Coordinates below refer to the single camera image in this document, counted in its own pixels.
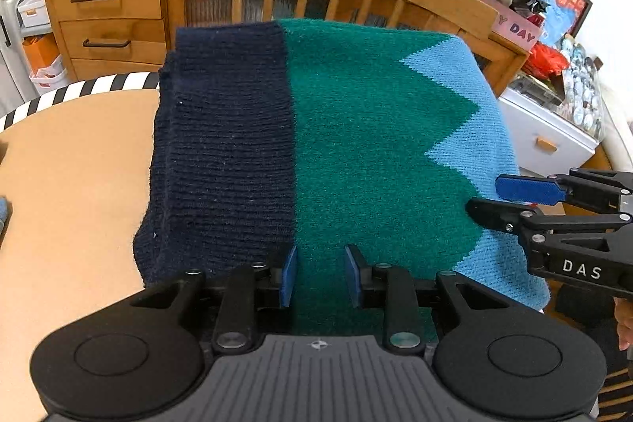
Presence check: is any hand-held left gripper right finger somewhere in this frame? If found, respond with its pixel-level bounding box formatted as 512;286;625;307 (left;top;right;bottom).
345;244;515;354

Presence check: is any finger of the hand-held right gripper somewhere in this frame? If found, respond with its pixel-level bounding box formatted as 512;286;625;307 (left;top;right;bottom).
466;198;633;250
495;168;633;215

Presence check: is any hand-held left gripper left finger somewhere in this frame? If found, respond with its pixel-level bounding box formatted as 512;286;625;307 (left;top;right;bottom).
131;245;299;352

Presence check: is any zigzag knit cardigan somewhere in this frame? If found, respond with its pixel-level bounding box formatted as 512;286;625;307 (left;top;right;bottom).
133;19;552;336

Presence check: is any person's right hand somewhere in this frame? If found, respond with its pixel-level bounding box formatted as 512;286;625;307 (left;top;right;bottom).
614;297;633;352

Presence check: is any white drawer cabinet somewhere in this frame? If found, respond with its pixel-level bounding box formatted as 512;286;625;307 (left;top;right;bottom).
497;81;601;179

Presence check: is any clear container of round badges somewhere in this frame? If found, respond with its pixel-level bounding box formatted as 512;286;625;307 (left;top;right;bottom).
561;35;605;141

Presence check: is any red packet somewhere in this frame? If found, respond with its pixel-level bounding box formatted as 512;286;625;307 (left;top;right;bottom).
524;44;569;79

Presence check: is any pink lettered card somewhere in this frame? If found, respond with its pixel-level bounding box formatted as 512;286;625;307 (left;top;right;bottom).
495;11;540;52

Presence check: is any wooden sideboard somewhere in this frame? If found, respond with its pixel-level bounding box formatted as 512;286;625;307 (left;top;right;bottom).
41;0;532;99

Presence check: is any orange shopping bag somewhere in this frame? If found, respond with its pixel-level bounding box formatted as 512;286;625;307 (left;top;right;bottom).
22;34;67;95

